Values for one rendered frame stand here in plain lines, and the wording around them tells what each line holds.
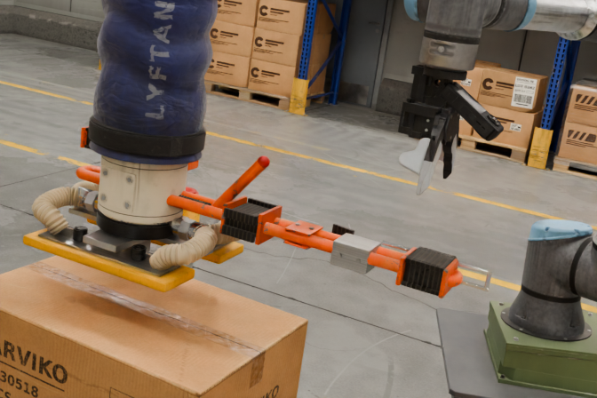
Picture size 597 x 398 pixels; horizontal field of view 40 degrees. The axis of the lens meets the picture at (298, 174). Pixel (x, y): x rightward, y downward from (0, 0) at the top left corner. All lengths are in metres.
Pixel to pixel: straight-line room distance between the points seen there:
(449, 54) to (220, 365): 0.69
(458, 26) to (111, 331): 0.85
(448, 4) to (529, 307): 1.06
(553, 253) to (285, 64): 7.46
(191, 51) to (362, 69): 8.84
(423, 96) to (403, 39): 8.85
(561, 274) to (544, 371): 0.24
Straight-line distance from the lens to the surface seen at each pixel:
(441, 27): 1.32
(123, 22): 1.52
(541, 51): 9.82
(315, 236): 1.46
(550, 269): 2.12
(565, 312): 2.17
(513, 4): 1.40
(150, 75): 1.51
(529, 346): 2.09
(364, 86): 10.34
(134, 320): 1.67
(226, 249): 1.69
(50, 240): 1.67
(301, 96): 9.17
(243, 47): 9.61
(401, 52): 10.22
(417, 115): 1.35
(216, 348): 1.59
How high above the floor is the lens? 1.68
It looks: 15 degrees down
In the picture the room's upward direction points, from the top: 8 degrees clockwise
